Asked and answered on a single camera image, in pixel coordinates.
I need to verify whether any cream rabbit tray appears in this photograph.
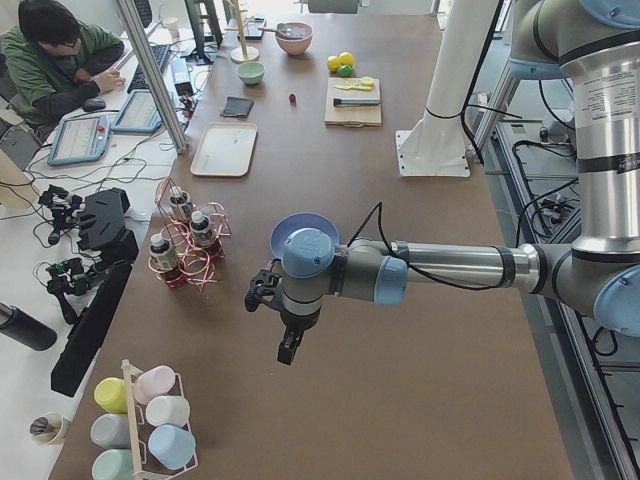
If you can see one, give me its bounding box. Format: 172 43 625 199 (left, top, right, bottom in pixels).
190 122 258 178

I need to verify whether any wooden cutting board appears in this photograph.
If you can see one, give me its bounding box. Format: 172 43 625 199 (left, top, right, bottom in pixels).
324 77 382 127

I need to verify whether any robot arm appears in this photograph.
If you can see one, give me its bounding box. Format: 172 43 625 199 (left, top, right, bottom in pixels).
274 1 639 364

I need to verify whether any green bowl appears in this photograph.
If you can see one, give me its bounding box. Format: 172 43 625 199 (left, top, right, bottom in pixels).
237 62 265 86

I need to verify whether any bottle white cap middle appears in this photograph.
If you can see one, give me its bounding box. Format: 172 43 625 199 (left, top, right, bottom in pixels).
190 210 215 248

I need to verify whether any paper cup with tools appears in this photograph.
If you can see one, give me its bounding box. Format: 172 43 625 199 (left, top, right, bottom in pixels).
29 412 71 445

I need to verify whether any black computer mouse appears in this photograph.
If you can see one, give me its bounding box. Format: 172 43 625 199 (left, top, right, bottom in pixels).
82 98 106 113

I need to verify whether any blue plate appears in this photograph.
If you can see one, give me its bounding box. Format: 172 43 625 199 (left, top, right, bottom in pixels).
269 212 342 260

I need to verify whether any black soundbar device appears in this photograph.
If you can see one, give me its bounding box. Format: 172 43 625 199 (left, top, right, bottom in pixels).
50 261 132 397

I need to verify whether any pink cup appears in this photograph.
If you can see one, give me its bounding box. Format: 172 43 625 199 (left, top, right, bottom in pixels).
133 365 176 405

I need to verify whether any bottle white cap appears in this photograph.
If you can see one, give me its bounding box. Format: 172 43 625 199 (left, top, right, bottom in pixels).
190 210 215 248
149 233 179 272
169 186 193 222

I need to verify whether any steel muddler black tip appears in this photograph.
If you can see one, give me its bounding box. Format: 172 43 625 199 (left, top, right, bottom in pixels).
332 98 381 107

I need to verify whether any yellow lemon lower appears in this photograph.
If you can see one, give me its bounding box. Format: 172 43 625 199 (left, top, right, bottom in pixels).
326 56 342 73

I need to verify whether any copper wire bottle rack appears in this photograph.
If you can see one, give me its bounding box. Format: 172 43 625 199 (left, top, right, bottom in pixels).
147 177 232 292

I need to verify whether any black keyboard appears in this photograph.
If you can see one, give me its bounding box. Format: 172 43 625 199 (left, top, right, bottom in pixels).
126 43 173 94

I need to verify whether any black water bottle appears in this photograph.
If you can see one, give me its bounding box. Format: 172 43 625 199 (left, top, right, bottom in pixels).
1 303 57 351

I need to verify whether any steel ice scoop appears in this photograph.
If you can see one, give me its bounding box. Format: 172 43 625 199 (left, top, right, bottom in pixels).
260 23 304 39

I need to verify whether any teach pendant right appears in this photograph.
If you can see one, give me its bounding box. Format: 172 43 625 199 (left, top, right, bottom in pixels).
111 89 162 135

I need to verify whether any wooden cup stand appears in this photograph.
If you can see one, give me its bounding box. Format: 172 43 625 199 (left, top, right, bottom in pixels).
226 0 260 65

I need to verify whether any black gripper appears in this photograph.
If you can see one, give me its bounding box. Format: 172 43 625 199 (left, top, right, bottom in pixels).
277 319 311 364

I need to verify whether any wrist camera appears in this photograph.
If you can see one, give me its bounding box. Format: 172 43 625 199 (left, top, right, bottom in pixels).
244 269 282 312

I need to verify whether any yellow cup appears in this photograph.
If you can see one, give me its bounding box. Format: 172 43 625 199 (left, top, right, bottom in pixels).
94 377 127 414

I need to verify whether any yellow plastic knife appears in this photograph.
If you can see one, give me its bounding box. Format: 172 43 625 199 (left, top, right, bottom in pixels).
333 83 374 92

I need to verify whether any aluminium frame post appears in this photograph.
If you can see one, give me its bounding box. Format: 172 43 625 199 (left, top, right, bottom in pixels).
114 0 188 154

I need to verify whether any teach pendant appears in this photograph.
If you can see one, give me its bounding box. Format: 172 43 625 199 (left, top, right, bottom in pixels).
111 89 162 135
47 115 110 167

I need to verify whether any green lime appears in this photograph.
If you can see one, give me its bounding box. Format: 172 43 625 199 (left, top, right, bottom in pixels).
337 65 353 78

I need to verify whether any yellow lemon upper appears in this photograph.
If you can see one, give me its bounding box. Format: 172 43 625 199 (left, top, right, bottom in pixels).
338 51 355 67

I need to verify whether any pink bowl of ice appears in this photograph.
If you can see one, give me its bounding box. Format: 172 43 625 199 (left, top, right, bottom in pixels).
275 22 313 56

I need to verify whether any white wire cup rack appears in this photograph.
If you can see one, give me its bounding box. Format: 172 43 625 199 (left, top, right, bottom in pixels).
121 359 199 479

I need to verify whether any grey folded cloth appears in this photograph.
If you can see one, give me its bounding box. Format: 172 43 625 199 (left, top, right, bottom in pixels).
221 96 254 118

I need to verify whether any bottle white cap top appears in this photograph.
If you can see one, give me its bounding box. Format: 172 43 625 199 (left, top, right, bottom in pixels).
169 186 193 222

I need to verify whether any light blue cup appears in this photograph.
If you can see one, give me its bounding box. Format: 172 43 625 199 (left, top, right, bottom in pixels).
148 424 196 470

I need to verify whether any yellow lemon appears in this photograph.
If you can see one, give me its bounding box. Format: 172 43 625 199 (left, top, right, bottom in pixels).
338 51 355 67
326 56 342 73

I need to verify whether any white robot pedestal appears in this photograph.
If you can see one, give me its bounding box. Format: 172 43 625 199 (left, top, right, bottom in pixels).
396 0 502 178

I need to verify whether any mint green cup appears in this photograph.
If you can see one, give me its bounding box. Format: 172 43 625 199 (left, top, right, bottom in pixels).
91 449 133 480

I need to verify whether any grey cup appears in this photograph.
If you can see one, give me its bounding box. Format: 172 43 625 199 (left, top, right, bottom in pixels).
90 413 130 449

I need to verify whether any bottle white cap right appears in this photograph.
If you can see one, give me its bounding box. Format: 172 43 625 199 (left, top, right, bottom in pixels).
149 233 179 272

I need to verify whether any teach pendant left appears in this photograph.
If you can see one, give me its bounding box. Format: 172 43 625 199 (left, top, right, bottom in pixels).
47 115 110 167

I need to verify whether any white cup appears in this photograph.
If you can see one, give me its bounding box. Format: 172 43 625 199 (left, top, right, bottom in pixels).
145 395 191 428

